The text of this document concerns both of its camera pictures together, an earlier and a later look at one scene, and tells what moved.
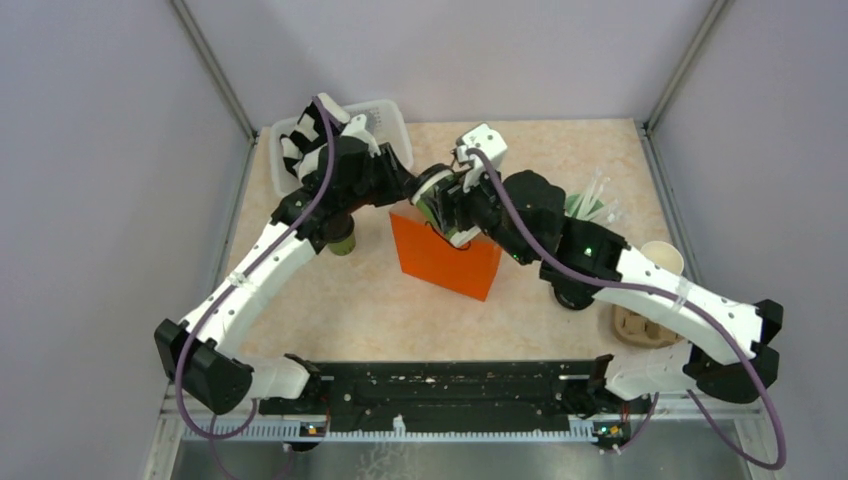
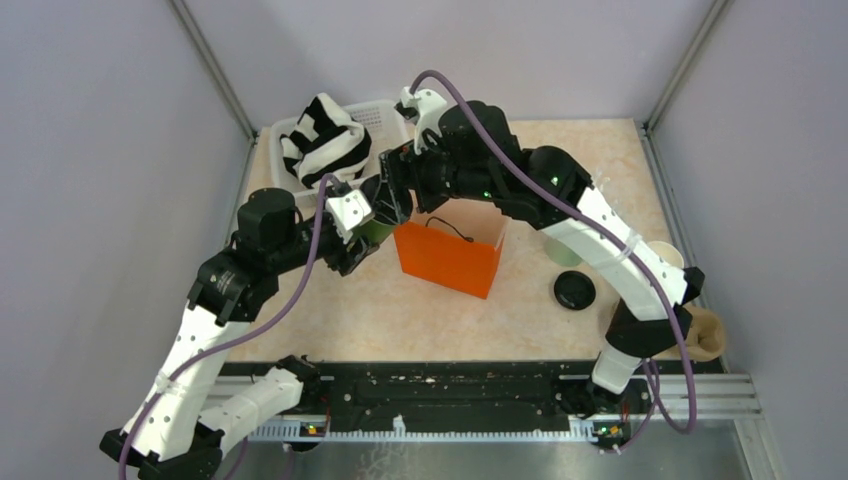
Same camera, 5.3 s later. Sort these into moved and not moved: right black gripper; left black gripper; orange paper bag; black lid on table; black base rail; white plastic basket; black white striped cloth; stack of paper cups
Moved: right black gripper; left black gripper
Not moved: stack of paper cups; white plastic basket; black white striped cloth; black base rail; orange paper bag; black lid on table
